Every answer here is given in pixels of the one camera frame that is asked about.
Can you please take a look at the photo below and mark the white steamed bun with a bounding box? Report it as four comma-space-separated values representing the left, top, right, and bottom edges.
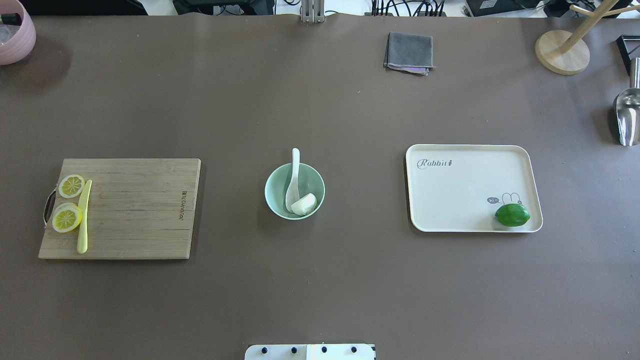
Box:
291, 193, 318, 217

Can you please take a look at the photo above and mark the white ceramic spoon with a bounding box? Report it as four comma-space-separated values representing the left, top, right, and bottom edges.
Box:
285, 148, 300, 214

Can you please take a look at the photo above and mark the mint green bowl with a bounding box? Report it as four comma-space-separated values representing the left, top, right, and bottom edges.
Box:
264, 162, 326, 221

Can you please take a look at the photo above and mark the pink bowl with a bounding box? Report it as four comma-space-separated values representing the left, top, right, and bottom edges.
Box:
0, 0, 37, 66

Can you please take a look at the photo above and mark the cream rabbit tray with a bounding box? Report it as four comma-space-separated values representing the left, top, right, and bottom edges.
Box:
405, 144, 543, 233

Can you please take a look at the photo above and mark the grey folded cloth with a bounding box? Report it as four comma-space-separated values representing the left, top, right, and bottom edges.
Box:
383, 31, 435, 76

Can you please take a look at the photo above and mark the wooden cutting board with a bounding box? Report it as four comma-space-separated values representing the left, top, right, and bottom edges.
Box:
38, 158, 201, 260

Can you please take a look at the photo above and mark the green lime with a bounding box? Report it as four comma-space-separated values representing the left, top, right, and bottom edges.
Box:
494, 203, 531, 227

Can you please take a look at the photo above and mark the yellow plastic knife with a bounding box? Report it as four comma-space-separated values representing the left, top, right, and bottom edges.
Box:
77, 179, 93, 255

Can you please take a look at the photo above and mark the upper lemon slice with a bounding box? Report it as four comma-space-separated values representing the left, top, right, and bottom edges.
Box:
57, 174, 86, 199

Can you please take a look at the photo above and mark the lemon slice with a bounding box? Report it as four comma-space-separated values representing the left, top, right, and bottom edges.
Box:
57, 174, 86, 199
51, 202, 83, 233

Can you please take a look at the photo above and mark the lower lemon slice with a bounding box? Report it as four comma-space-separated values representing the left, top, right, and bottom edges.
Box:
51, 202, 83, 233

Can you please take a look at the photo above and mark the wooden mug tree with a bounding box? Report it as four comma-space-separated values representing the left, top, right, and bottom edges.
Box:
534, 0, 640, 76

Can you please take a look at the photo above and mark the metal scoop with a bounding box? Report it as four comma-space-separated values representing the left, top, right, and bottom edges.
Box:
614, 57, 640, 147

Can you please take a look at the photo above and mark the aluminium frame post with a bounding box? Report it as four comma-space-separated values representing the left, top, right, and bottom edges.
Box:
300, 0, 325, 23

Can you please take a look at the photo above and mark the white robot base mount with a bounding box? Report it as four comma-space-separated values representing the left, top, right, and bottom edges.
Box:
244, 342, 377, 360

